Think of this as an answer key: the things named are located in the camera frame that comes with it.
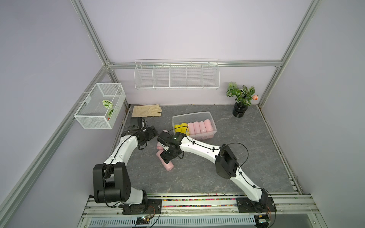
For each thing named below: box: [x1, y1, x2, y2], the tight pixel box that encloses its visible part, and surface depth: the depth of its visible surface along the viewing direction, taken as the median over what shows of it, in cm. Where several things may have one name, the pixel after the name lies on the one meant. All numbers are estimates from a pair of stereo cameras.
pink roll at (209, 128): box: [203, 118, 215, 139], surface depth 103 cm
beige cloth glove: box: [131, 104, 163, 118], surface depth 121 cm
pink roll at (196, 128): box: [192, 121, 202, 135], surface depth 104 cm
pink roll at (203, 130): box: [199, 121, 208, 140], surface depth 101 cm
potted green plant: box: [225, 81, 259, 118], surface depth 98 cm
